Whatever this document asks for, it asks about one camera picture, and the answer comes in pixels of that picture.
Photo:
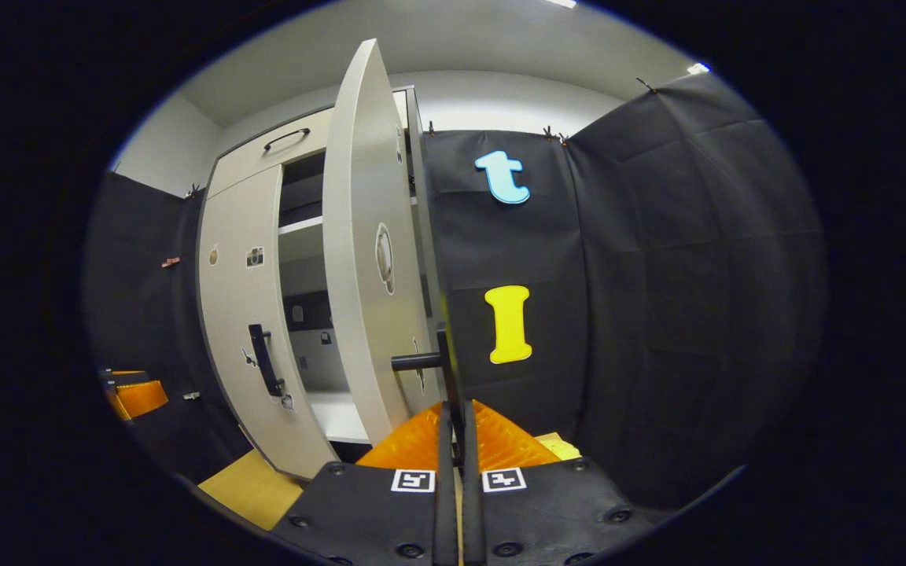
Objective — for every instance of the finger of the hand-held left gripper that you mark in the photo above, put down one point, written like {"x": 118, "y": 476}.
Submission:
{"x": 142, "y": 398}
{"x": 124, "y": 377}

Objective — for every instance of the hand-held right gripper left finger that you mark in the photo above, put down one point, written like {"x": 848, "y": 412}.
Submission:
{"x": 390, "y": 519}

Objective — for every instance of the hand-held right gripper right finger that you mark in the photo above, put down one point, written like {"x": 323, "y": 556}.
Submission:
{"x": 539, "y": 519}

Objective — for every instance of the beige cabinet door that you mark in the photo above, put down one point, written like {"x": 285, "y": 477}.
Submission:
{"x": 362, "y": 196}
{"x": 241, "y": 299}

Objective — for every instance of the beige double-door shoe cabinet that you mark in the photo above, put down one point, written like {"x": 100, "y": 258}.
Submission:
{"x": 241, "y": 161}

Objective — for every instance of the white cabinet shelf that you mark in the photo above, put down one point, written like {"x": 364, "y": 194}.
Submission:
{"x": 339, "y": 417}
{"x": 301, "y": 226}

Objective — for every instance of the beige cabinet drawer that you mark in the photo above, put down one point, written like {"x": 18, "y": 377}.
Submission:
{"x": 248, "y": 161}

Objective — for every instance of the black backdrop cloth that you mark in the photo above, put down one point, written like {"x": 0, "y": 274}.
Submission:
{"x": 657, "y": 299}

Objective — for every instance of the small ceiling light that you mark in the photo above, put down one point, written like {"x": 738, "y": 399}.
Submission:
{"x": 698, "y": 68}

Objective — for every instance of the long ceiling light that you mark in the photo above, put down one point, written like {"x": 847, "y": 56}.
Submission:
{"x": 561, "y": 2}

